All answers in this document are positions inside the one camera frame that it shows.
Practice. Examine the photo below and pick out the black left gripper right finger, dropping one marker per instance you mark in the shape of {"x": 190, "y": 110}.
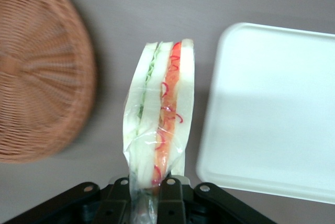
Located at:
{"x": 172, "y": 203}

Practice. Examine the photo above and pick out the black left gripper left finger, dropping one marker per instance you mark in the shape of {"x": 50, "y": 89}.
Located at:
{"x": 115, "y": 203}

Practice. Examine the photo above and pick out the triangle sandwich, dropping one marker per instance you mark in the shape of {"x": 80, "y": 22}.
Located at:
{"x": 167, "y": 98}

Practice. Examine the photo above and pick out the cream plastic tray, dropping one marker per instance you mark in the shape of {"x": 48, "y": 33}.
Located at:
{"x": 269, "y": 111}

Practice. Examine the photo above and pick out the round brown wicker basket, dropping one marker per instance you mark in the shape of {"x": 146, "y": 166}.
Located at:
{"x": 39, "y": 72}

